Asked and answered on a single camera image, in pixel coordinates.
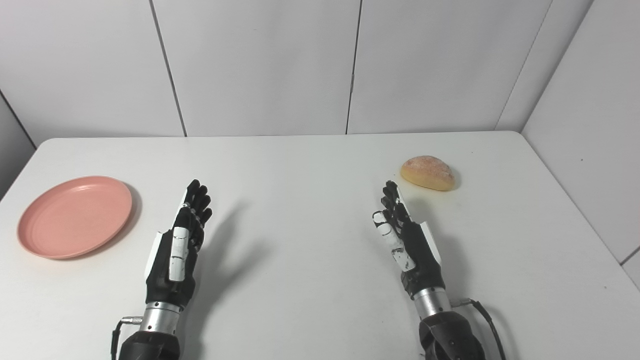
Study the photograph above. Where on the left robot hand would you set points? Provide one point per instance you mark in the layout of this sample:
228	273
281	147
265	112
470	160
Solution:
172	260

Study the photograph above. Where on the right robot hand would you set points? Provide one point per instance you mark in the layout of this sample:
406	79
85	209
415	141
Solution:
417	255

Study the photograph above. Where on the bread roll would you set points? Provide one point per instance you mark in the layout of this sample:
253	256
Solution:
428	172

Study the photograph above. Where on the pink plate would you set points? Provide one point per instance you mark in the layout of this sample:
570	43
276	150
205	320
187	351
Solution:
75	217

